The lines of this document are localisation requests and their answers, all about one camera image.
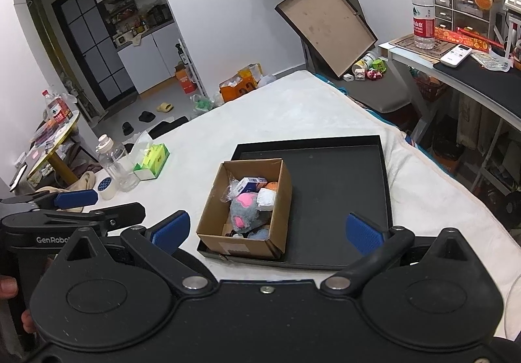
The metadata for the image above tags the brown cardboard box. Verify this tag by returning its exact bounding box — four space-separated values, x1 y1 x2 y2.
196 158 292 260

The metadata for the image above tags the clear plastic bag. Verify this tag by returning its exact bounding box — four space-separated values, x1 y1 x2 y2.
221 172 242 202

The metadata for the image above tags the grey pink plush paw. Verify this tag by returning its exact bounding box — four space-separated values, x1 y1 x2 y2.
230 193 271 234

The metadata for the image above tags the plush hamburger toy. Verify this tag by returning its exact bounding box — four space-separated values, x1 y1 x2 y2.
265 181 278 192

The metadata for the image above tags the purple tissue pack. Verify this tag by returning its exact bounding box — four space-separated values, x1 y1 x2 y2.
234 177 268 195

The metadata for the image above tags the grey blue fuzzy cloth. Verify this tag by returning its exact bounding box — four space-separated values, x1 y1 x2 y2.
246 225 270 240

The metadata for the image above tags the person's left hand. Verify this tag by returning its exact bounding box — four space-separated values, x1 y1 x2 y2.
0 275 38 334

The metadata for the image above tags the beige cloth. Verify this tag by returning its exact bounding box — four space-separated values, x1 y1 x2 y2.
37 171 98 213

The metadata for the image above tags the white cup blue label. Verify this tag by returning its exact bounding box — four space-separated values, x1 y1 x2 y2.
96 177 118 201

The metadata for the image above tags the black tray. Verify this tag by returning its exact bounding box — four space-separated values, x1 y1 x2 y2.
197 135 393 270

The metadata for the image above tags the green tissue box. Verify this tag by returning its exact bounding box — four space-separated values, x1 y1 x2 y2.
133 143 170 181

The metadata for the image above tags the small side table bottle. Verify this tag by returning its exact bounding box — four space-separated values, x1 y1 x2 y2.
42 89 72 125

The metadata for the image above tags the yellow slipper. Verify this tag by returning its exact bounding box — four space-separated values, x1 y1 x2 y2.
156 103 174 113

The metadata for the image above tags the white desk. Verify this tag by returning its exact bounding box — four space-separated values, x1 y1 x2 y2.
378 35 521 193

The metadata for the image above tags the orange snack box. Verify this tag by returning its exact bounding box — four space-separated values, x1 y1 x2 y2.
219 63 263 103

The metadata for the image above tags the white remote control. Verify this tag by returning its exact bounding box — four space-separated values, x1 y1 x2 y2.
440 44 472 68

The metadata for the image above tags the black desk mat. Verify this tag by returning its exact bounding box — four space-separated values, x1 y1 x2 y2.
433 57 520 126

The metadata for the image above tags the white kitchen cabinet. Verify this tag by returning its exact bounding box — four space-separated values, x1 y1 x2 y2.
96 0 184 94

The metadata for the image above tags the red label water bottle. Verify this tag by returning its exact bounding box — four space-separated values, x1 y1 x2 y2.
412 0 435 50

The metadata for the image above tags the grey drawer organizer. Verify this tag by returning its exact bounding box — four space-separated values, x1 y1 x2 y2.
434 0 505 39

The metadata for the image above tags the leaning brown board frame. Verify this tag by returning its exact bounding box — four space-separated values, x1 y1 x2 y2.
275 0 377 78

